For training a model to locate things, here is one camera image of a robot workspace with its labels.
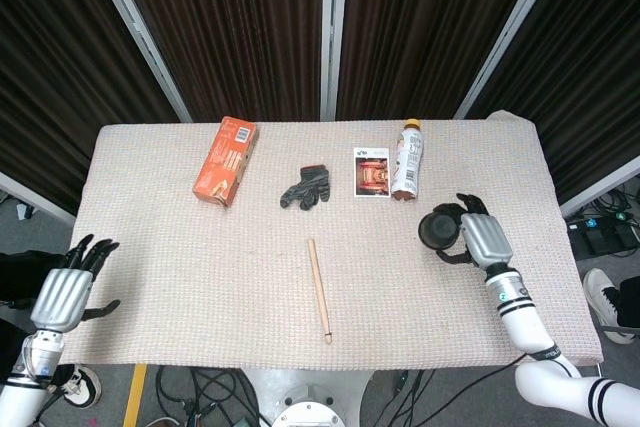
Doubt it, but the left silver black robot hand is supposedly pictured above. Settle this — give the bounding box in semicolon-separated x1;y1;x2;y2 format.
29;234;122;333

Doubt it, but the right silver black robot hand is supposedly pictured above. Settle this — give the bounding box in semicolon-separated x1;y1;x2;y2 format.
433;192;515;271

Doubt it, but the white bottle with yellow cap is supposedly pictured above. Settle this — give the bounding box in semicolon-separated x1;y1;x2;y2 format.
389;118;426;202

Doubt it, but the yellow floor tape strip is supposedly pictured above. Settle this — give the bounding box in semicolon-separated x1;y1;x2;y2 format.
122;364;149;427

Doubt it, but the white photo card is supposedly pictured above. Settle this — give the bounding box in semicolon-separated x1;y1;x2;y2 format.
352;146;391;198

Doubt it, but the beige woven table cloth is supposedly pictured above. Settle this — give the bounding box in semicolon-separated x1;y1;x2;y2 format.
57;109;604;368

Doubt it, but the black trouser leg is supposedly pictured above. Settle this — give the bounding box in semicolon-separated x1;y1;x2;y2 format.
617;276;640;328

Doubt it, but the wooden stick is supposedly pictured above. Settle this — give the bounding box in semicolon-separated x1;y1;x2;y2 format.
306;238;335;346

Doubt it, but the black grey work glove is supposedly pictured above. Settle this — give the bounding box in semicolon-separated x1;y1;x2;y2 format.
278;163;332;212

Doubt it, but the dark brown curtain panel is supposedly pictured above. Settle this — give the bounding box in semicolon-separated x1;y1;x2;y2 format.
0;0;181;218
107;0;326;123
335;0;546;121
467;0;640;203

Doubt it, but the orange cardboard box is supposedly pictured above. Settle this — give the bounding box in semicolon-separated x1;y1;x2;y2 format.
191;116;259;209

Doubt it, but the grey metal partition rail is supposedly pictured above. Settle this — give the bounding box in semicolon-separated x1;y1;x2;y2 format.
0;174;76;228
559;154;640;218

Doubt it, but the black floor cable bundle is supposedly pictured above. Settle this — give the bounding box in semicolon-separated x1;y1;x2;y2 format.
154;366;261;427

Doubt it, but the grey metal partition post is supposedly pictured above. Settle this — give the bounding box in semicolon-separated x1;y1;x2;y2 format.
453;0;569;121
82;0;194;123
319;0;350;122

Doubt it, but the white round robot pedestal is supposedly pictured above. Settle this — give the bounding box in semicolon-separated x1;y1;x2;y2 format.
239;369;376;427

